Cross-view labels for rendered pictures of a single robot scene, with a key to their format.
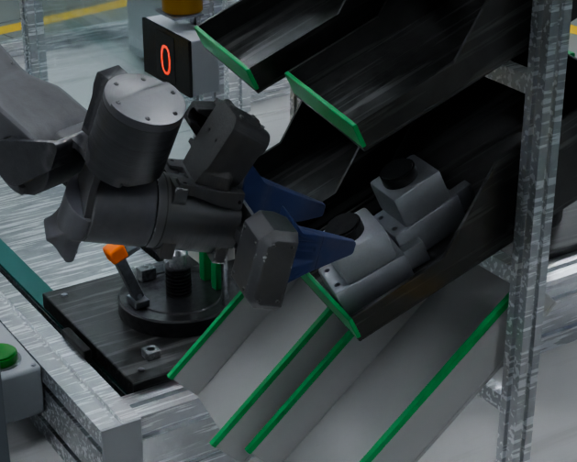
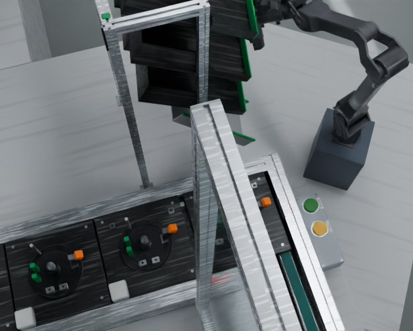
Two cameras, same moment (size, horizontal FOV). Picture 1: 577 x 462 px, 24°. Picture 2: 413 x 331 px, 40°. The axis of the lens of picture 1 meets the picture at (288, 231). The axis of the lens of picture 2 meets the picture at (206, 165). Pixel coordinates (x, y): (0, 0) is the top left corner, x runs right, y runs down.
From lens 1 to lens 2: 2.00 m
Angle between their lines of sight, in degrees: 87
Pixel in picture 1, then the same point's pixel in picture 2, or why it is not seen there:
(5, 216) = not seen: outside the picture
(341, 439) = not seen: hidden behind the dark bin
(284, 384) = not seen: hidden behind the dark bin
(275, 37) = (224, 55)
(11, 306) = (304, 252)
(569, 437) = (104, 163)
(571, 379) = (81, 197)
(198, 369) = (244, 140)
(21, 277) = (299, 285)
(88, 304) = (273, 233)
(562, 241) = (50, 234)
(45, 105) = (313, 8)
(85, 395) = (280, 174)
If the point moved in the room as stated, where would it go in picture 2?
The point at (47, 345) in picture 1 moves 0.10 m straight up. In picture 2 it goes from (291, 217) to (297, 205)
